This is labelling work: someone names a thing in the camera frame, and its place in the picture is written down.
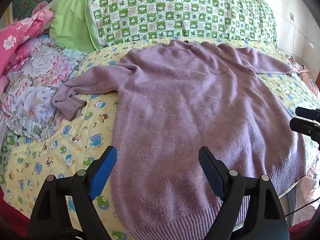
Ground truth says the green checkered quilt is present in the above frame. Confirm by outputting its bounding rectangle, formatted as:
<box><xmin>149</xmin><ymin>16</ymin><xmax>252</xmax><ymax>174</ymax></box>
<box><xmin>49</xmin><ymin>0</ymin><xmax>278</xmax><ymax>50</ymax></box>

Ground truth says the red cloth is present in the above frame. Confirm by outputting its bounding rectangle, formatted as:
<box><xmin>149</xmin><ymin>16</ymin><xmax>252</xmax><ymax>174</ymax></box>
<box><xmin>0</xmin><ymin>187</ymin><xmax>30</xmax><ymax>240</ymax></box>

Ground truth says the yellow cartoon bed sheet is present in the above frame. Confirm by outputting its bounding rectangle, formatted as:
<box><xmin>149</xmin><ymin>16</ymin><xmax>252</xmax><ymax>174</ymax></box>
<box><xmin>0</xmin><ymin>37</ymin><xmax>320</xmax><ymax>240</ymax></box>

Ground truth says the black cable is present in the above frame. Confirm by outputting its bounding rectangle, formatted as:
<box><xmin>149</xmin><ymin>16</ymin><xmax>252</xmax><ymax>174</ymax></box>
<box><xmin>285</xmin><ymin>197</ymin><xmax>320</xmax><ymax>217</ymax></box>

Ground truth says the purple knitted sweater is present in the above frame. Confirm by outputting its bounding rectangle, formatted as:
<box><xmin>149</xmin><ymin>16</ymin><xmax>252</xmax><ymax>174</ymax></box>
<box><xmin>51</xmin><ymin>40</ymin><xmax>307</xmax><ymax>240</ymax></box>

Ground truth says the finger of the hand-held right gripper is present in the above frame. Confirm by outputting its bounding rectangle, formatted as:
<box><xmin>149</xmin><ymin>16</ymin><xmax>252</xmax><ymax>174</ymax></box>
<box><xmin>289</xmin><ymin>118</ymin><xmax>320</xmax><ymax>151</ymax></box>
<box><xmin>295</xmin><ymin>107</ymin><xmax>320</xmax><ymax>121</ymax></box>

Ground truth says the peach cloth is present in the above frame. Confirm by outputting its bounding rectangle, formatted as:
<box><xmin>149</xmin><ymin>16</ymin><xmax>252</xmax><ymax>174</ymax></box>
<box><xmin>287</xmin><ymin>55</ymin><xmax>320</xmax><ymax>95</ymax></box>

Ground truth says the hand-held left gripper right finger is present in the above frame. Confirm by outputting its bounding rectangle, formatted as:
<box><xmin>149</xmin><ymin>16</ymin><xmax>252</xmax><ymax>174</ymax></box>
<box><xmin>198</xmin><ymin>146</ymin><xmax>290</xmax><ymax>240</ymax></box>

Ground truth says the pink floral blanket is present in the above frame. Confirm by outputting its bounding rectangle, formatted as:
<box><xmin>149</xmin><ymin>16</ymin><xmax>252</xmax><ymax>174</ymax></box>
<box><xmin>0</xmin><ymin>1</ymin><xmax>55</xmax><ymax>75</ymax></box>

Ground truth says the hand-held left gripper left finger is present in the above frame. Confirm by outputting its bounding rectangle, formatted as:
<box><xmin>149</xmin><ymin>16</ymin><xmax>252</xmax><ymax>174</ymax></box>
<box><xmin>27</xmin><ymin>145</ymin><xmax>118</xmax><ymax>240</ymax></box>

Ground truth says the lilac floral blanket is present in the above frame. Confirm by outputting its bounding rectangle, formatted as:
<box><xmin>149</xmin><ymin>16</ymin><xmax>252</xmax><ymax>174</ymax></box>
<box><xmin>0</xmin><ymin>37</ymin><xmax>88</xmax><ymax>140</ymax></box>

